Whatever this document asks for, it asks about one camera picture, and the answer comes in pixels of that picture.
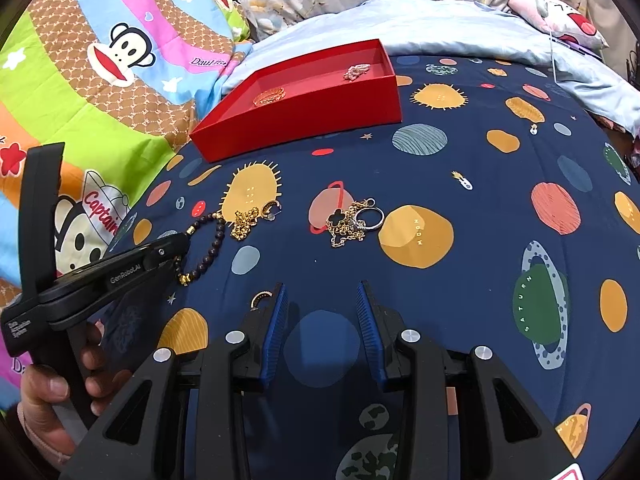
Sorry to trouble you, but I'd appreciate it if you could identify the pink cartoon small pillow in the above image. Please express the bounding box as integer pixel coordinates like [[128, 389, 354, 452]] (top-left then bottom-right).
[[508, 0, 608, 52]]

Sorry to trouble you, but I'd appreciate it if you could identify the light blue pillow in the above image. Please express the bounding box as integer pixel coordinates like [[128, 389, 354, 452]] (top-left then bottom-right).
[[221, 0, 639, 136]]

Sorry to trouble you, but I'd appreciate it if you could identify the navy planet print blanket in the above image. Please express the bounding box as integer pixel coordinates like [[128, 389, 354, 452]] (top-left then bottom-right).
[[105, 55, 639, 479]]

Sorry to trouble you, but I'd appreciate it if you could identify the gold cuff bangle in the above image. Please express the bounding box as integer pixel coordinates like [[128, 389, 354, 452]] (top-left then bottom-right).
[[253, 87, 286, 107]]

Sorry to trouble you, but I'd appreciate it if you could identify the small hoop earring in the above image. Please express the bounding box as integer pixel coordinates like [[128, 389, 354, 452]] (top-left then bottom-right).
[[250, 290, 272, 311]]

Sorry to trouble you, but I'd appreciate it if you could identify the red shallow tray box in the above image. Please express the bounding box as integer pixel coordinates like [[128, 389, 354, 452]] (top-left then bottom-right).
[[191, 39, 401, 162]]

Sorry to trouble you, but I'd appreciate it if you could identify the dark beaded bracelet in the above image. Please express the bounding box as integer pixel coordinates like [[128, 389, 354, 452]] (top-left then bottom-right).
[[172, 210, 228, 287]]

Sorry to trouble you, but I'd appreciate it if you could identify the colourful monkey cartoon quilt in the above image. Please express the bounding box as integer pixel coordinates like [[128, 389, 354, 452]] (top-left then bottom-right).
[[0, 0, 254, 411]]

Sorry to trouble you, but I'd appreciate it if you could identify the white pearl bracelet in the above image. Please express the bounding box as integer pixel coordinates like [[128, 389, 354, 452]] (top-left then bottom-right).
[[342, 63, 373, 83]]

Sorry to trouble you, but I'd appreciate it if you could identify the silver ring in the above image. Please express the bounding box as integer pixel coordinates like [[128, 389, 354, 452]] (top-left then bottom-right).
[[354, 207, 386, 232]]

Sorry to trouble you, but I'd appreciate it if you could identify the white cable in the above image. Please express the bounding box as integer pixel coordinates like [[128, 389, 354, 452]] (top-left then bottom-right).
[[529, 0, 561, 84]]

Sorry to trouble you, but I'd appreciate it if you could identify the person's left hand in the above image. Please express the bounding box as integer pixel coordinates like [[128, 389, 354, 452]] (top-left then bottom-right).
[[16, 320, 134, 468]]

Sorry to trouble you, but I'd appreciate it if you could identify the gold clover chain necklace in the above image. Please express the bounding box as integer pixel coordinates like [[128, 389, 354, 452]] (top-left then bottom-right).
[[325, 197, 378, 250]]

